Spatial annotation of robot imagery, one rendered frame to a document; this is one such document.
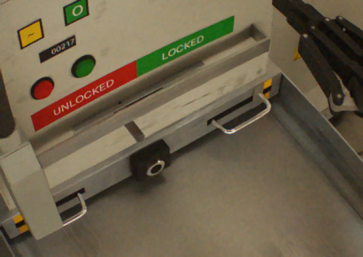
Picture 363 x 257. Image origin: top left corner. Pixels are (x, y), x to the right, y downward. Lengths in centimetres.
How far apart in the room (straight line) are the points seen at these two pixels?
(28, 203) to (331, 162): 55
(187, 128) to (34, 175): 37
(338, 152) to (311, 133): 8
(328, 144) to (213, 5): 34
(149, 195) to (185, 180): 6
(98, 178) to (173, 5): 30
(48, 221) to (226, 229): 32
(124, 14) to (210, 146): 37
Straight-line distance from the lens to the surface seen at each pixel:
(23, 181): 65
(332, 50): 63
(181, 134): 96
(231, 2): 83
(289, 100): 106
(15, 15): 63
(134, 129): 82
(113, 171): 92
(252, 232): 94
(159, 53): 80
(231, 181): 98
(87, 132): 77
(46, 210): 71
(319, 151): 103
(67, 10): 66
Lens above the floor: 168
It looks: 53 degrees down
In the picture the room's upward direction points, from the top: 1 degrees clockwise
